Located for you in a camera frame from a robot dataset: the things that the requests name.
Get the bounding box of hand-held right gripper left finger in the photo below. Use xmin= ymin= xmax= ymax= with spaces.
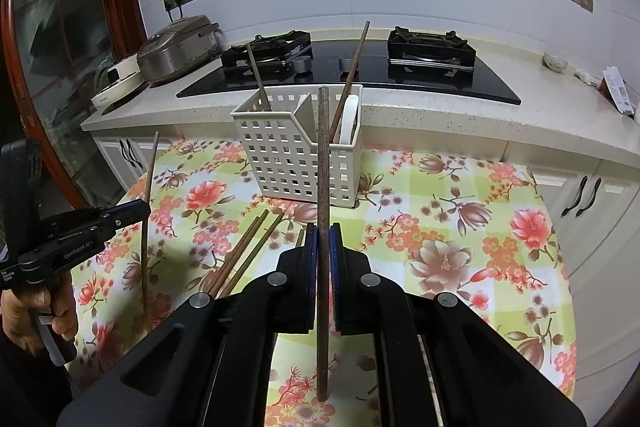
xmin=57 ymin=223 xmax=319 ymax=427

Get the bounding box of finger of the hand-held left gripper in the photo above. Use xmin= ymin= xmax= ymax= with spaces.
xmin=46 ymin=199 xmax=152 ymax=245

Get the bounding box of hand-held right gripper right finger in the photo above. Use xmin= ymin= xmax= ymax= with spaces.
xmin=330 ymin=223 xmax=576 ymax=427

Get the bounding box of white perforated plastic utensil basket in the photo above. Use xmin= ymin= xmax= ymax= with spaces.
xmin=230 ymin=83 xmax=363 ymax=209

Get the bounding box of person's left hand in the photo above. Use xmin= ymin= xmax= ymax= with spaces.
xmin=0 ymin=274 xmax=80 ymax=355

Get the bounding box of floral checked tablecloth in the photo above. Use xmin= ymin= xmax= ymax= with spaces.
xmin=70 ymin=137 xmax=578 ymax=427

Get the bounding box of white electric cooker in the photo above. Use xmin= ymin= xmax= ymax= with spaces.
xmin=91 ymin=54 xmax=147 ymax=108

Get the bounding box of wooden framed glass door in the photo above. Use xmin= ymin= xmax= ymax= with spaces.
xmin=0 ymin=0 xmax=151 ymax=208

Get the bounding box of silver brown rice cooker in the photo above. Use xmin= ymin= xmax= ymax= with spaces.
xmin=136 ymin=14 xmax=221 ymax=84

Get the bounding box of speckled stone countertop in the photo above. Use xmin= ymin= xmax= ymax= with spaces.
xmin=81 ymin=34 xmax=640 ymax=168

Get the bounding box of black glass gas hob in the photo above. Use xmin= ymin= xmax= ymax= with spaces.
xmin=176 ymin=26 xmax=522 ymax=105

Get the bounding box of black burner pan support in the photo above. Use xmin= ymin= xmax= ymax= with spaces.
xmin=387 ymin=26 xmax=477 ymax=68
xmin=221 ymin=33 xmax=313 ymax=70

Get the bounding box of brown and white paper packet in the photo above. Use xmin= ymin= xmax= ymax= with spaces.
xmin=601 ymin=66 xmax=637 ymax=115

